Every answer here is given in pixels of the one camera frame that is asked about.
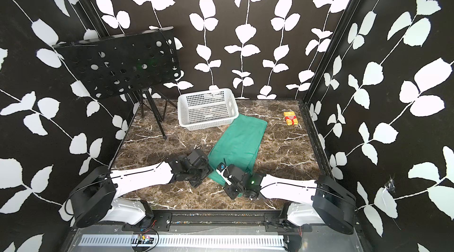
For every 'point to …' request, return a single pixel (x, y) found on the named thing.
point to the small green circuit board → (145, 239)
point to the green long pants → (240, 144)
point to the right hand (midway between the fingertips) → (224, 184)
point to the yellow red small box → (291, 118)
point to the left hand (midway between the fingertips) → (213, 171)
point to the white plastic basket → (207, 109)
